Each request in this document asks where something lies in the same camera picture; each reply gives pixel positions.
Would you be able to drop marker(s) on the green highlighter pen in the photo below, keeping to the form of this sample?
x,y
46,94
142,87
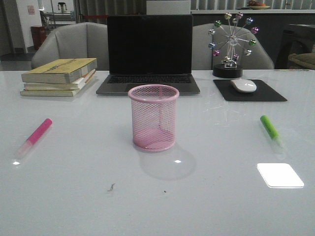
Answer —
x,y
271,131

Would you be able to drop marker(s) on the pink highlighter pen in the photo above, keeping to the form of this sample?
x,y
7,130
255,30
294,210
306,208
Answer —
x,y
33,138

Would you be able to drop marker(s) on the pink mesh pen holder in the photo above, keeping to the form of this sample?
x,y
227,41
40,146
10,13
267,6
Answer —
x,y
153,110

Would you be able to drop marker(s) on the grey open laptop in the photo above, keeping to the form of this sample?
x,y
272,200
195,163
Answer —
x,y
149,49

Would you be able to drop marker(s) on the middle cream book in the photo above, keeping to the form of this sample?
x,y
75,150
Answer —
x,y
76,85

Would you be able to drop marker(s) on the cream book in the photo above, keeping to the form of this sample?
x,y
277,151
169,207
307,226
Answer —
x,y
70,93
76,85

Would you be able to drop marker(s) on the white computer mouse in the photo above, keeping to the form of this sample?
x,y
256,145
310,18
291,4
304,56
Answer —
x,y
244,85

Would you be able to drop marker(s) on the right grey armchair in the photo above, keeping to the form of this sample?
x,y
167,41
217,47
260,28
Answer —
x,y
209,48

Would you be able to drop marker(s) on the grey armchair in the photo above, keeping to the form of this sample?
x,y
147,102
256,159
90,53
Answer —
x,y
82,40
209,48

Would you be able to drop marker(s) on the top yellow book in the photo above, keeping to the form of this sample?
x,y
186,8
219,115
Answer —
x,y
60,71

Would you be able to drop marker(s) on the ferris wheel desk ornament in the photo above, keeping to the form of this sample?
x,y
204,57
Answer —
x,y
228,67

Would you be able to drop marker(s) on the left grey armchair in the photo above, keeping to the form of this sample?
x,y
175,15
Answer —
x,y
82,40

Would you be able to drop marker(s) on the black mouse pad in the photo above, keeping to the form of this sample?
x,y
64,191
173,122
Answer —
x,y
263,93

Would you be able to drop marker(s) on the bottom cream book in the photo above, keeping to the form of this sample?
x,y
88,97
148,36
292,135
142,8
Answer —
x,y
70,93

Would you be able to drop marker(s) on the red trash bin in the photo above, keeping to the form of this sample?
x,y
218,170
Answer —
x,y
38,36

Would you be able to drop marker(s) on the fruit bowl on counter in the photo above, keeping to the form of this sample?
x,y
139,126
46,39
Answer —
x,y
256,5

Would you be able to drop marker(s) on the beige cushion at right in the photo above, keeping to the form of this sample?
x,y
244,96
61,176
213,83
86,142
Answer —
x,y
305,61

